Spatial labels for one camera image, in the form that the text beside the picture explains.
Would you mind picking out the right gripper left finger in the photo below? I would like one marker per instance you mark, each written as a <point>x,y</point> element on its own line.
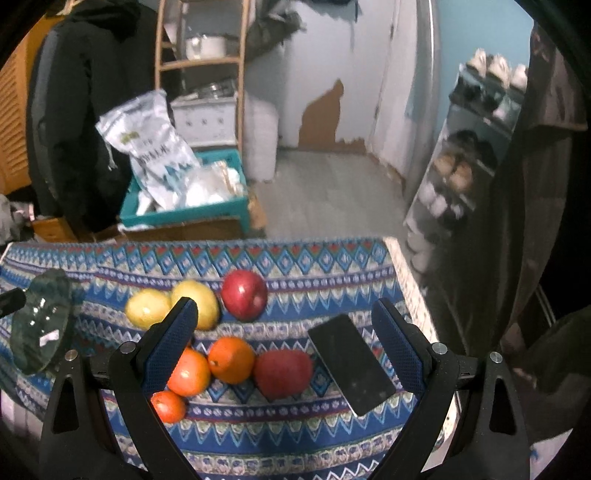
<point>136,371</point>

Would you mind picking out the white rice bag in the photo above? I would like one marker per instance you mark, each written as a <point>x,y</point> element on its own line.
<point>159,157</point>

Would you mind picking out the matte red apple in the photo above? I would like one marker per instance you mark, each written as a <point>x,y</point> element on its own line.
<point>282,373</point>

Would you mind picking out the white patterned storage box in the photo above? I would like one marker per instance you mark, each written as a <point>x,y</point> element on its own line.
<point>206,123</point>

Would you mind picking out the shiny red apple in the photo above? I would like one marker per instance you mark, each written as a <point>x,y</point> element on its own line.
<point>244,294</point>

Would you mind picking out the white cooking pot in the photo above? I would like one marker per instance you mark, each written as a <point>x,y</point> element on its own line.
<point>205,47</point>

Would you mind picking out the wooden ladder shelf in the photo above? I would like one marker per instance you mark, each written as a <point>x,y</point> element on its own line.
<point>172,56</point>

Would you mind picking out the large orange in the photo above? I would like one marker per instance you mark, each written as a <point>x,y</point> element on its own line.
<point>191,375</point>

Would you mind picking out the yellow pear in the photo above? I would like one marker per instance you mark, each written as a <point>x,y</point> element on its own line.
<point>207,304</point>
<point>147,307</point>

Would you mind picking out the dark glass bowl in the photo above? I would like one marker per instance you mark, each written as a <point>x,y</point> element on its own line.
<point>41,331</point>

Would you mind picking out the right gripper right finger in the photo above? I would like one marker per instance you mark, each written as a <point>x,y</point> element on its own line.
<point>430,376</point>

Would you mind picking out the black hanging jacket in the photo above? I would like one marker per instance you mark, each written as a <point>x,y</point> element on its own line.
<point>100,56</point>

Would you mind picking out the black smartphone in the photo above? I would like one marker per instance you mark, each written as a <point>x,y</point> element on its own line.
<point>350,361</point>

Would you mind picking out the dark hanging bag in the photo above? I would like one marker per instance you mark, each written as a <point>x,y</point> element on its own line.
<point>273,23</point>

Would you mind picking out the clear plastic bag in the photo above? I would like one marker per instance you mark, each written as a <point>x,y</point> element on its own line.
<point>212,184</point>

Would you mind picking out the teal plastic crate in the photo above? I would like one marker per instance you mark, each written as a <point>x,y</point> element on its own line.
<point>238,207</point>

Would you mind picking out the steel pot lower shelf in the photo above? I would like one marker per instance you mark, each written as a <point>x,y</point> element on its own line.
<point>220,89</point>

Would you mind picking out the metal shoe rack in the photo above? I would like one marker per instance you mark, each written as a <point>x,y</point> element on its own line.
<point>485,105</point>

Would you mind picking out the wooden louvered wardrobe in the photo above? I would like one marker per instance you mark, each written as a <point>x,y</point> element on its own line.
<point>15,75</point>

